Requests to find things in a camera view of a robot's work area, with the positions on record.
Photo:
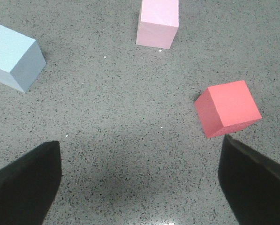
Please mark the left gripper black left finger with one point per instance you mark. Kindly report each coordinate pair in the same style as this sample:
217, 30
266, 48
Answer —
28, 185

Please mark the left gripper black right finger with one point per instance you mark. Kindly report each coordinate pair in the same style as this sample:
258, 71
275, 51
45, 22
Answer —
250, 182

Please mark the pink foam cube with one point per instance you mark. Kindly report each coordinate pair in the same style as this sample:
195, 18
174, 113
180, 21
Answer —
158, 23

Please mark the light blue foam cube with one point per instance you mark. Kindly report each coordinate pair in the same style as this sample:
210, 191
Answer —
21, 59

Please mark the red foam cube front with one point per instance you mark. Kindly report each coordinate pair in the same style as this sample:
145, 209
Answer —
226, 108

